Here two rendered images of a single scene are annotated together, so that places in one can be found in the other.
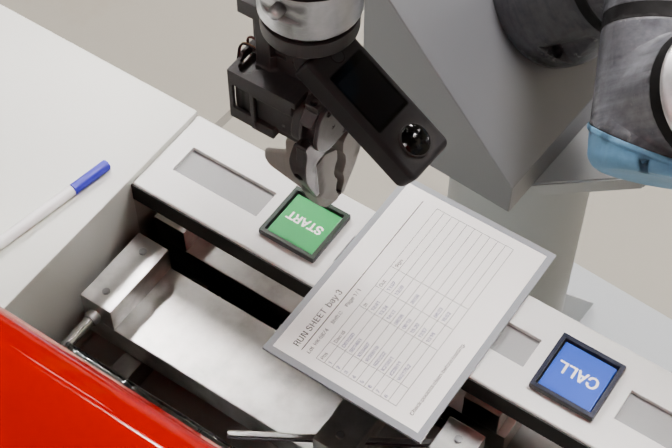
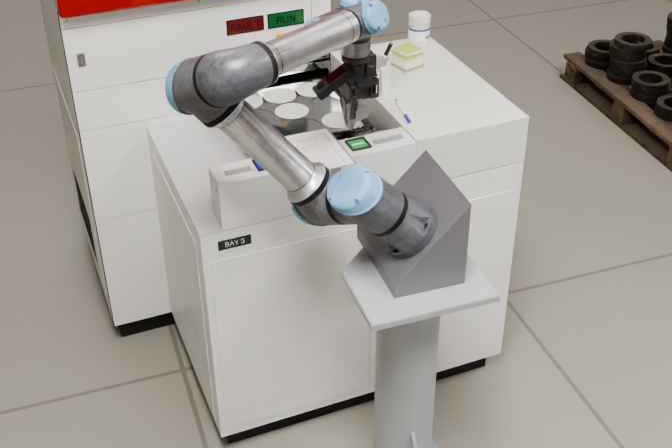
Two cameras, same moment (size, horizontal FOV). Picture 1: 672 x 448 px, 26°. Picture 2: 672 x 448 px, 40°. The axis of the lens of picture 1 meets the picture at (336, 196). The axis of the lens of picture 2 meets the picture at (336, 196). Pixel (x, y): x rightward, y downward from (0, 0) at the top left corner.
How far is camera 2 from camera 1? 2.59 m
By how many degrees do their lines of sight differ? 81
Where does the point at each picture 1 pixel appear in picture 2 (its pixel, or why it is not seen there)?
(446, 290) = (312, 155)
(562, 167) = (363, 256)
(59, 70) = (455, 125)
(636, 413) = (246, 170)
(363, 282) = (329, 145)
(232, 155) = (395, 142)
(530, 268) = not seen: hidden behind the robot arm
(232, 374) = not seen: hidden behind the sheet
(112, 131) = (422, 127)
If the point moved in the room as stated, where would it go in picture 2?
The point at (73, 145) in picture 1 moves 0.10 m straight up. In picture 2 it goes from (422, 120) to (424, 88)
